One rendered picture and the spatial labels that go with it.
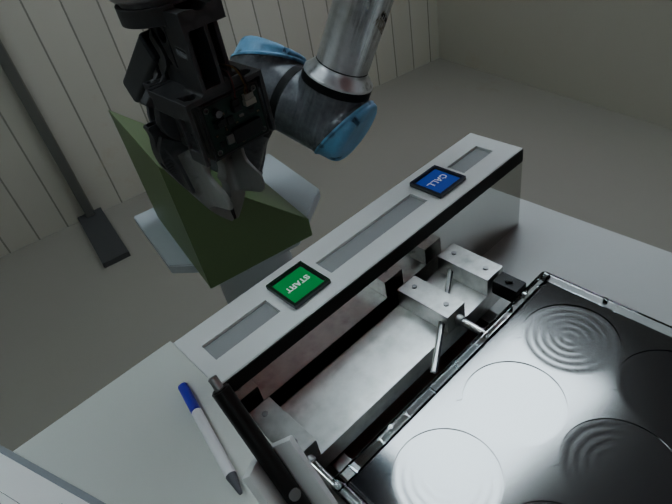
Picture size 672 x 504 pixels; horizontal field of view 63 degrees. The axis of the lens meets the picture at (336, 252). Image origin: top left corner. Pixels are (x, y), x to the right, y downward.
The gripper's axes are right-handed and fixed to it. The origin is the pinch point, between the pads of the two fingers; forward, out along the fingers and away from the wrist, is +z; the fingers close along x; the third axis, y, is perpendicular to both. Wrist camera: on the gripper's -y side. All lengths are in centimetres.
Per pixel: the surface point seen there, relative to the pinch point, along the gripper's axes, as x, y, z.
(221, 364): -8.1, 3.3, 14.5
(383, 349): 8.5, 10.1, 22.6
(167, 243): 5, -42, 29
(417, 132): 172, -132, 111
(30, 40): 37, -218, 27
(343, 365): 3.7, 8.0, 22.6
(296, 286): 4.5, 1.0, 14.2
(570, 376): 17.1, 28.9, 20.5
